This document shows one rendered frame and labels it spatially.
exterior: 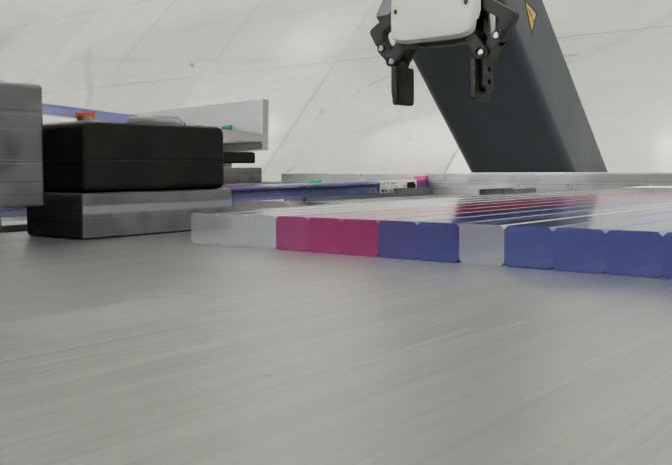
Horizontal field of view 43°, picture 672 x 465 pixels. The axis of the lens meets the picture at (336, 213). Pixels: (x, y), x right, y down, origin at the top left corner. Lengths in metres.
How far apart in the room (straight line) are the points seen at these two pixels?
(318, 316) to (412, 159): 1.97
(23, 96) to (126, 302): 0.18
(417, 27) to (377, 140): 1.38
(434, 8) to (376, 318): 0.73
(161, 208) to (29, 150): 0.06
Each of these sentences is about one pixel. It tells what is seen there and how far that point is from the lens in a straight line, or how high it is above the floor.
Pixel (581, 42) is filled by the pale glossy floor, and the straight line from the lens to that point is 2.24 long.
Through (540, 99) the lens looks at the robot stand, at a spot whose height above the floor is 0.49.
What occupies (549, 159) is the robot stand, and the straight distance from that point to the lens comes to 1.36.
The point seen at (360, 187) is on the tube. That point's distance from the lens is 0.76.
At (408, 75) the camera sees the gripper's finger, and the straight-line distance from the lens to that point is 0.91.
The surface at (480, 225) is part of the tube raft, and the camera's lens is 0.24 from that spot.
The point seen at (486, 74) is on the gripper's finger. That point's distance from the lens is 0.85.
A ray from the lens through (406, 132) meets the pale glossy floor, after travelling 2.22.
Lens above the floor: 1.25
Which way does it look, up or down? 36 degrees down
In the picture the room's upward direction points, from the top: 34 degrees counter-clockwise
